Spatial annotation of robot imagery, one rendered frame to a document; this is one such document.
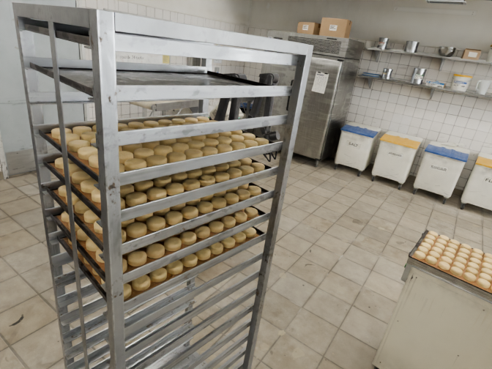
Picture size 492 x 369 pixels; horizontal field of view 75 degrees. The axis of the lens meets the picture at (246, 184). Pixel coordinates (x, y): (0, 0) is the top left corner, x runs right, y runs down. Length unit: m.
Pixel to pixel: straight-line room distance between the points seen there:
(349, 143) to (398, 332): 3.87
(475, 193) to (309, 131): 2.53
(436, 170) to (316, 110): 1.98
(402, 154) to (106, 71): 5.06
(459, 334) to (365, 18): 5.11
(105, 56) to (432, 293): 1.82
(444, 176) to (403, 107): 1.35
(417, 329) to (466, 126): 4.28
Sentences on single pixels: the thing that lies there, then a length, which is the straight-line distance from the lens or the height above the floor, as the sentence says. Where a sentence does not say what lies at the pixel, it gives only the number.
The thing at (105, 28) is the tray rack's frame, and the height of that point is 1.79.
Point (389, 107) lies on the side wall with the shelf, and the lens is 6.07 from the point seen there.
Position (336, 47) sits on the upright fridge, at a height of 1.92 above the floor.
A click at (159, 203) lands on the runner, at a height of 1.42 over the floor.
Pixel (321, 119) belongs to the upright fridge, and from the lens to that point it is 5.44.
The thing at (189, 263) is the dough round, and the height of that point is 1.15.
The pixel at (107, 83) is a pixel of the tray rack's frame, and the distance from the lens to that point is 0.64.
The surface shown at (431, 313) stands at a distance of 2.07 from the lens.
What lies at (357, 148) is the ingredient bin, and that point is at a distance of 5.59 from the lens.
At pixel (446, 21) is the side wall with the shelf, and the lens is 6.01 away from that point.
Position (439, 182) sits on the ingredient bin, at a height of 0.30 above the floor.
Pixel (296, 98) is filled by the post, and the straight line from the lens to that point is 1.05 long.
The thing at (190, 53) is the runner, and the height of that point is 1.76.
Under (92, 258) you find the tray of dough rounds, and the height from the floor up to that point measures 1.22.
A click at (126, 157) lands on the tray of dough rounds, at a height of 1.51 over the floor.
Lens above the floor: 1.80
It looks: 24 degrees down
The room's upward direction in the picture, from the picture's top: 8 degrees clockwise
